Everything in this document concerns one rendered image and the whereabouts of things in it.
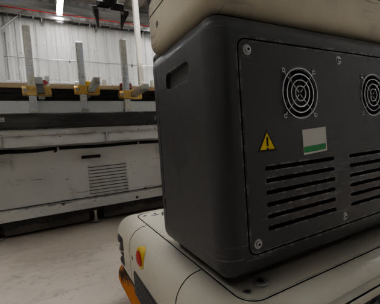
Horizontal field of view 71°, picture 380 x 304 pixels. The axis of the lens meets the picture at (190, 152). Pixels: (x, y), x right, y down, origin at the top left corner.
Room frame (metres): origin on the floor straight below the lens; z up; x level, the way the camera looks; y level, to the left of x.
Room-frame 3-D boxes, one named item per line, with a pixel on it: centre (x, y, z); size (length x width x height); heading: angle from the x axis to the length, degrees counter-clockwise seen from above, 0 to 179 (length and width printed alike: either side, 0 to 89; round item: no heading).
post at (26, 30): (1.41, 0.81, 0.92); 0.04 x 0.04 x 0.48; 28
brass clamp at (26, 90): (1.42, 0.79, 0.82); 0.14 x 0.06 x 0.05; 118
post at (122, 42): (1.64, 0.37, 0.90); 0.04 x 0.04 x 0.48; 28
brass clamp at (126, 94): (1.65, 0.35, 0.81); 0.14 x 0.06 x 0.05; 118
